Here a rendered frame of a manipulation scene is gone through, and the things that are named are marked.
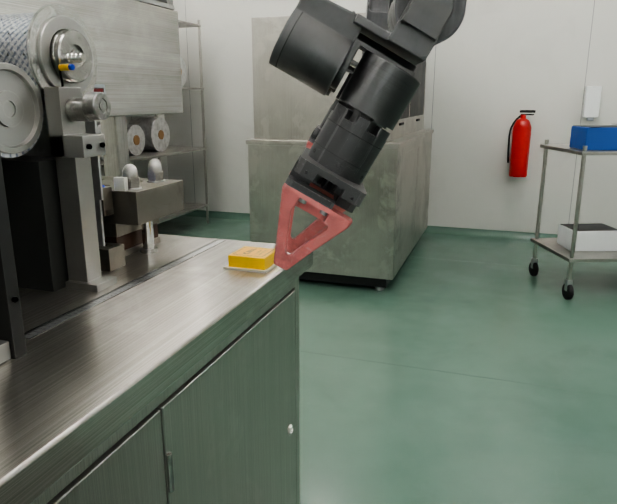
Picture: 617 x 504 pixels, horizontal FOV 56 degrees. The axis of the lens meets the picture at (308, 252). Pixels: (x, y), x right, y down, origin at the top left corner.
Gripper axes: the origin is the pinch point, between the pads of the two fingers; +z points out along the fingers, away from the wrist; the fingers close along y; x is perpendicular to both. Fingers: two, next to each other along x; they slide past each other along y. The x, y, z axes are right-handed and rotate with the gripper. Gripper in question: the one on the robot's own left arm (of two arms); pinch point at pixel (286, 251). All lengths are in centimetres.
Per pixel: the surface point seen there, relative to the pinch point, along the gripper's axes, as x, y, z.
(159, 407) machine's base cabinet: -3.3, -10.5, 28.6
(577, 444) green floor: 132, -132, 46
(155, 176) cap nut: -26, -57, 15
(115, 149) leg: -53, -125, 32
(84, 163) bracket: -30.9, -32.5, 12.2
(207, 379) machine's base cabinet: 0.7, -21.5, 28.3
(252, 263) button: -1.4, -42.0, 16.2
